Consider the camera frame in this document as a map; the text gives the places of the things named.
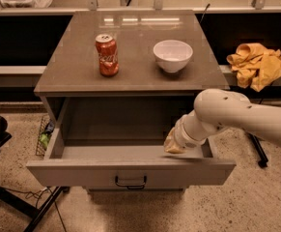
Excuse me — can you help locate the grey drawer cabinet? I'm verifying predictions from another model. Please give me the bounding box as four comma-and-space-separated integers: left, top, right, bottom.
34, 10, 231, 193

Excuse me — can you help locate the black chair base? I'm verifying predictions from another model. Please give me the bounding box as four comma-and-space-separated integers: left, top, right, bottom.
0, 116, 69, 232

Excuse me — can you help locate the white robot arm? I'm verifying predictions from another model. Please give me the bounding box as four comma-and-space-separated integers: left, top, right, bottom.
164, 89, 281, 154

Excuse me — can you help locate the black stand leg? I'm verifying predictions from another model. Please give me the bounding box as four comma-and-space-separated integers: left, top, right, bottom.
249, 134, 268, 168

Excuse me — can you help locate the grey top drawer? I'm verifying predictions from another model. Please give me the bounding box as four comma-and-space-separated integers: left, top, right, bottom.
27, 97, 236, 191

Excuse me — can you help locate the red cola can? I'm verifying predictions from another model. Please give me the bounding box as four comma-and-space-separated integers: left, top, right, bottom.
96, 34, 119, 76

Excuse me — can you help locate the yellow crumpled cloth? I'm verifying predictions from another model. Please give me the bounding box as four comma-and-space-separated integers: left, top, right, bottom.
226, 43, 281, 92

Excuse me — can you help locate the black floor cable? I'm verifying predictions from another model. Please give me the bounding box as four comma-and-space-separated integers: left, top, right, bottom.
4, 186, 68, 232

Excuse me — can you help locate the white bowl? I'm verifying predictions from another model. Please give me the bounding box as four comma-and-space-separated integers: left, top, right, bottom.
153, 40, 193, 73

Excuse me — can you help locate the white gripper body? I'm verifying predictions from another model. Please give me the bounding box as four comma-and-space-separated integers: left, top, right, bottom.
174, 116, 208, 149

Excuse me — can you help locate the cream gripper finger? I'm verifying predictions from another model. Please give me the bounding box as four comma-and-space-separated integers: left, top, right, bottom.
163, 129, 185, 154

